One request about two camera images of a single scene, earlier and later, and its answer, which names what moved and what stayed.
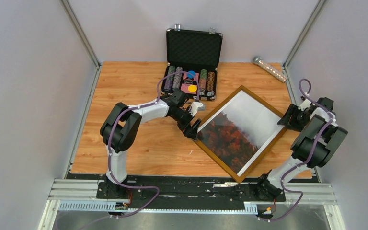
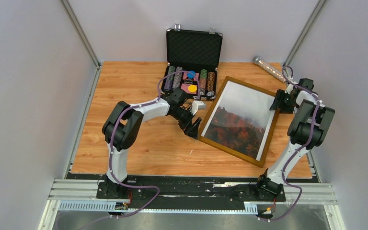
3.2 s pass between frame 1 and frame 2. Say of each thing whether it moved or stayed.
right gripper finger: moved
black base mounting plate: stayed
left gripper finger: stayed
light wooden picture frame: moved
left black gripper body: stayed
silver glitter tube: stayed
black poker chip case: stayed
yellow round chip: stayed
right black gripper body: moved
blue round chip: stayed
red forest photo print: moved
